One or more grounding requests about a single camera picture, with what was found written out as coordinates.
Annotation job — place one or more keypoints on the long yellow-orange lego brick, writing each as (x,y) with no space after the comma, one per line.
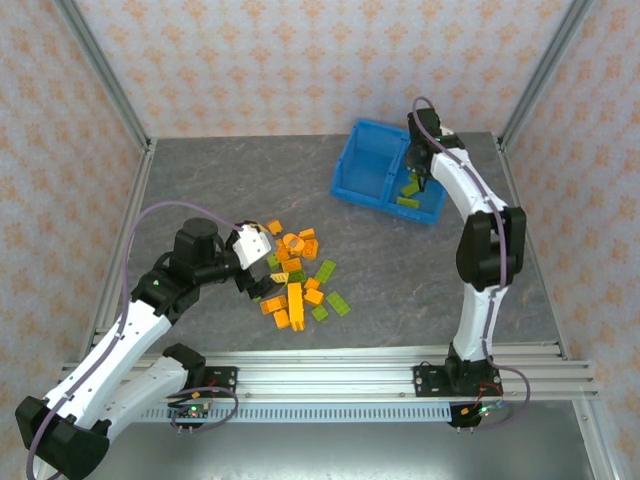
(296,307)

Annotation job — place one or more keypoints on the small orange lego brick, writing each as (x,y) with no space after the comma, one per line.
(312,284)

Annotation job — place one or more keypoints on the round orange lego piece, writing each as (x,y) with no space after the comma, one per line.
(294,242)

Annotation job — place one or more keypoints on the long green lego plate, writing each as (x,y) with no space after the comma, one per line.
(338,303)
(325,270)
(409,201)

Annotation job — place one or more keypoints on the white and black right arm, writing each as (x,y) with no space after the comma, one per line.
(475,320)

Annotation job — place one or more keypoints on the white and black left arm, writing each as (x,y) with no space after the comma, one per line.
(130,325)

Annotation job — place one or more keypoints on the blue divided plastic bin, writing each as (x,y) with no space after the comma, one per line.
(365,170)

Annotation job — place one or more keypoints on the aluminium table side rail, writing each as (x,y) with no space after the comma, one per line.
(511,170)
(136,200)

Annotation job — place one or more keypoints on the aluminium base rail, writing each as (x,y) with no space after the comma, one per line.
(325,375)

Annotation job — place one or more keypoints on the aluminium frame post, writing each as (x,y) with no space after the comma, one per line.
(107,80)
(544,75)

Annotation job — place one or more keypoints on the aluminium lower frame rail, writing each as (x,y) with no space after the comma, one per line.
(597,440)

